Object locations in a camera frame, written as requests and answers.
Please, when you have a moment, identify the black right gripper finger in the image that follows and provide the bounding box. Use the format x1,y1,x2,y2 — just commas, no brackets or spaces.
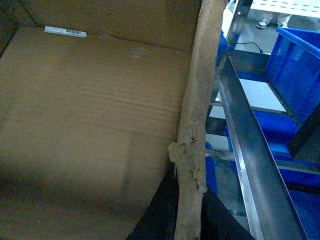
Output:
287,104,320,163

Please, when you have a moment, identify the large cardboard box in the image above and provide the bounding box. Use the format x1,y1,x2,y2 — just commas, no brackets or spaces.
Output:
0,0,227,240

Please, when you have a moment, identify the blue plastic bin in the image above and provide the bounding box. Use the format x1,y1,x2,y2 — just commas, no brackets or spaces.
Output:
265,27,320,124

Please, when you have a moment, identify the white barcode label strip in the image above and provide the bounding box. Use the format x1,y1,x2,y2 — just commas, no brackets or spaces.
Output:
44,26,87,38

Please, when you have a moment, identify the stainless steel shelf rail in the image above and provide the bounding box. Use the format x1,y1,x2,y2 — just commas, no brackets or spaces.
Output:
216,56,307,240

